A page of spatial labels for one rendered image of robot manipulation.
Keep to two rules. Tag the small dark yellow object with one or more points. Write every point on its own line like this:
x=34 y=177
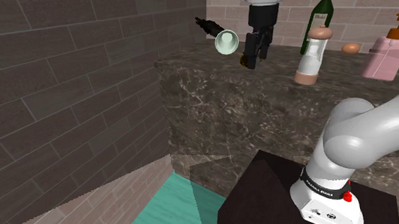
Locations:
x=242 y=60

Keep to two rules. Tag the black jagged object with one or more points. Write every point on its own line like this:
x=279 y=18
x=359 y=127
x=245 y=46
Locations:
x=209 y=25

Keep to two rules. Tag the brown egg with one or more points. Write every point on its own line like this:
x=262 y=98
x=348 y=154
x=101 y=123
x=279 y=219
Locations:
x=351 y=48

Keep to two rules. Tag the pink soap dispenser orange pump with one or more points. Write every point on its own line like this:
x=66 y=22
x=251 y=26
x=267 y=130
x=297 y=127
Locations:
x=385 y=56

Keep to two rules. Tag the dark green wine bottle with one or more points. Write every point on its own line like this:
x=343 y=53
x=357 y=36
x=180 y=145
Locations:
x=320 y=11

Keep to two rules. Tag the dark robot stand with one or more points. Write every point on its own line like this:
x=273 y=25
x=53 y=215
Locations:
x=255 y=199

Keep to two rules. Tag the pale green cup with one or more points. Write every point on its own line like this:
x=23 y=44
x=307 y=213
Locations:
x=226 y=42

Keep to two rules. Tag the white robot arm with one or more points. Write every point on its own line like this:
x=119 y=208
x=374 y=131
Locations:
x=356 y=139

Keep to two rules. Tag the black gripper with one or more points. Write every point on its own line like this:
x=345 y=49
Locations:
x=262 y=15

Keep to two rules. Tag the clear mill with beige caps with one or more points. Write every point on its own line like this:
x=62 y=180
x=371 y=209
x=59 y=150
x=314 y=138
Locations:
x=311 y=56

